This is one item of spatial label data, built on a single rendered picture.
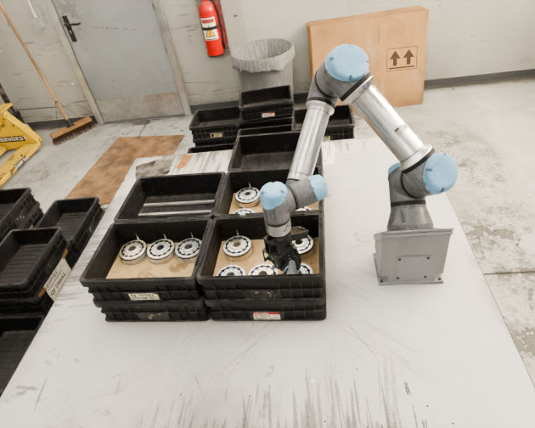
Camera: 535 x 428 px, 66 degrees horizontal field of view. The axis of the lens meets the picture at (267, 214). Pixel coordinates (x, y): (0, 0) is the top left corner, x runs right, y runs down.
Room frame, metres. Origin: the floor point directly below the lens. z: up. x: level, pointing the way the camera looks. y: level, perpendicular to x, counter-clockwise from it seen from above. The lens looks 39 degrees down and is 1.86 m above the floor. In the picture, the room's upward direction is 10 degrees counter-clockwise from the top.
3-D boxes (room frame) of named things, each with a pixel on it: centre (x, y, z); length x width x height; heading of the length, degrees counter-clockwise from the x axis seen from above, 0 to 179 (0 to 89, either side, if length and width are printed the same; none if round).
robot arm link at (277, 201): (0.91, -0.03, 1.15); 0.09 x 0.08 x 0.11; 108
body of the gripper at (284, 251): (0.90, -0.02, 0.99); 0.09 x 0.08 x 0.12; 131
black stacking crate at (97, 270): (1.07, 0.43, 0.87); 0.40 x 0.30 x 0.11; 78
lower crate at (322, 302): (0.99, 0.03, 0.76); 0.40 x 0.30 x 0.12; 78
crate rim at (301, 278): (0.99, 0.03, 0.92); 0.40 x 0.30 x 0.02; 78
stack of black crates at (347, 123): (2.46, -0.47, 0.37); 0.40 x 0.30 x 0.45; 80
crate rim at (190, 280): (1.07, 0.43, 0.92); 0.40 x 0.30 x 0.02; 78
